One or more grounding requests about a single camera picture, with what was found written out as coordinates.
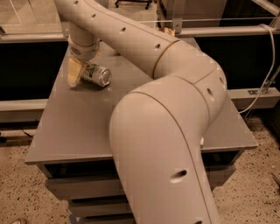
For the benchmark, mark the brown chips bag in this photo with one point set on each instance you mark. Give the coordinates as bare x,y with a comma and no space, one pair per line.
169,31

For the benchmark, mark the silver green 7up can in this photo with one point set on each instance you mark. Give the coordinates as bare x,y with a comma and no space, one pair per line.
97,74

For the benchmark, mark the drawer with knob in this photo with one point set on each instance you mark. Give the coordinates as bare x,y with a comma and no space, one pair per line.
107,185
112,205

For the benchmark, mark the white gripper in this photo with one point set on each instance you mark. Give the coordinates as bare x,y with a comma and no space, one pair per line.
84,52

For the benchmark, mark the middle drawer with knob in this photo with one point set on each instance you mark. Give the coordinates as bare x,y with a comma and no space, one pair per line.
112,205

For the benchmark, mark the metal railing frame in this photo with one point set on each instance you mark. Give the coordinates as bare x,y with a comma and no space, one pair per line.
26,24

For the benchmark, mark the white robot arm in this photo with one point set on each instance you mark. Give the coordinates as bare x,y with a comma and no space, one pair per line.
156,130

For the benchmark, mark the top drawer with knob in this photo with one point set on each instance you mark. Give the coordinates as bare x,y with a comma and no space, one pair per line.
107,185

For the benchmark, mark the grey drawer cabinet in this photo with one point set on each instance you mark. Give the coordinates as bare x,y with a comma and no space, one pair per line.
72,139

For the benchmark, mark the bottom drawer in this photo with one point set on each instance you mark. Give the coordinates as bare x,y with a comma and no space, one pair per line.
110,219

